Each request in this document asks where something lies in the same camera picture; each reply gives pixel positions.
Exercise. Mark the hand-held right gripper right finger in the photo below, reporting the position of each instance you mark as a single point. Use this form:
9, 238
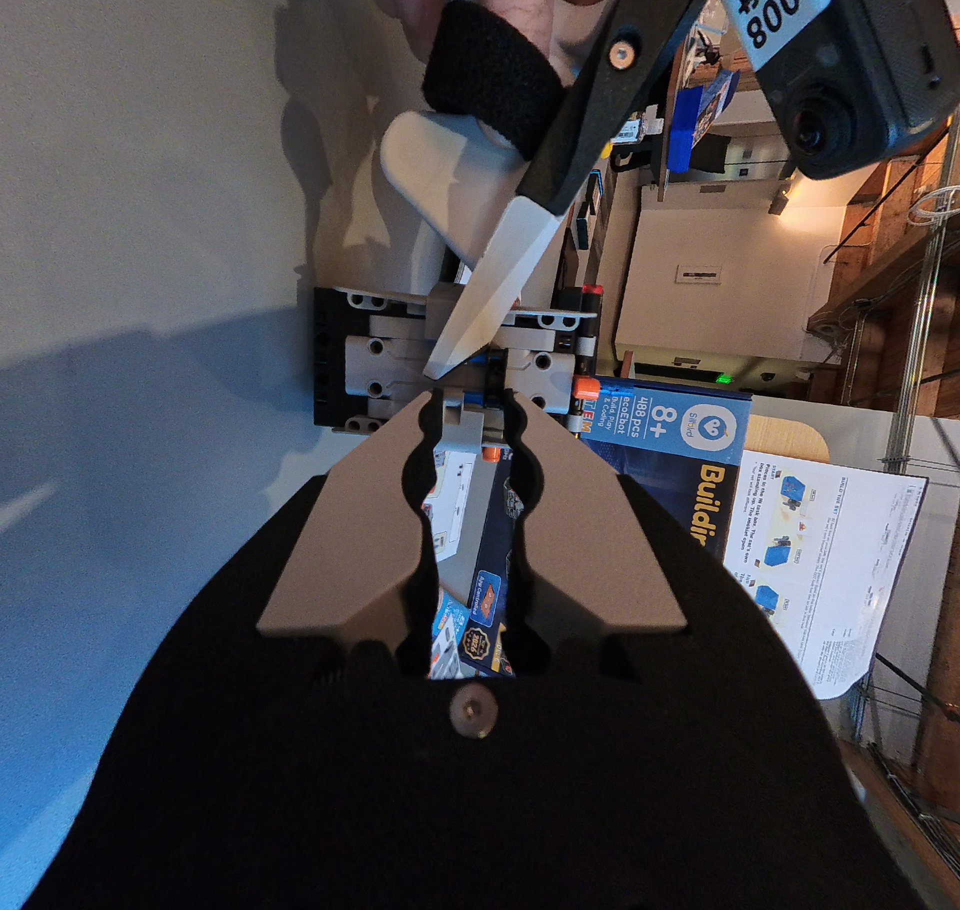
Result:
600, 550

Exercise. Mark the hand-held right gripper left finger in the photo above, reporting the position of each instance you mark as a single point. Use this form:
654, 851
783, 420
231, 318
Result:
352, 550

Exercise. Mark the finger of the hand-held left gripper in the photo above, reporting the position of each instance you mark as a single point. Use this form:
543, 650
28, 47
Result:
495, 280

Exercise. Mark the small black blue connector piece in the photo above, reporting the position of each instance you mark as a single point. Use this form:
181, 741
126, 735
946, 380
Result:
495, 377

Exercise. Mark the grey building block robot model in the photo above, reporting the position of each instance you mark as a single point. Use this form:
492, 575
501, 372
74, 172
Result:
382, 370

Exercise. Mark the white printed task sheet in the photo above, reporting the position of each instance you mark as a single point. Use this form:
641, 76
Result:
825, 565

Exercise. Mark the grey desk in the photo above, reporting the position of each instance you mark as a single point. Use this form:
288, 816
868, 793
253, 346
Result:
150, 175

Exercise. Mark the blue storage bin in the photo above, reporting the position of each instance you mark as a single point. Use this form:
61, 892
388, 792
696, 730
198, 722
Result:
697, 130

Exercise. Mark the small black device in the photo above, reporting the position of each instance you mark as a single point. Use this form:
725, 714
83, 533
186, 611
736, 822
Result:
589, 209

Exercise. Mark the open instruction manual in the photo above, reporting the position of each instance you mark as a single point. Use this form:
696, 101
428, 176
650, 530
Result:
454, 497

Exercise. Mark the small blue booklet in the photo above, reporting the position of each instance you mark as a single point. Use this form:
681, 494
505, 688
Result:
444, 632

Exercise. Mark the blue robot kit box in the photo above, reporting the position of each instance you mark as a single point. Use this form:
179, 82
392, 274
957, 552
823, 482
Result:
675, 430

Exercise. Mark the light wooden board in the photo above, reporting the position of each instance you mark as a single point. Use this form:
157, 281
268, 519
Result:
787, 437

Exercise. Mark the white wall plate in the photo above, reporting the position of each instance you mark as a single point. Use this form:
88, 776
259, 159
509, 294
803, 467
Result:
697, 273

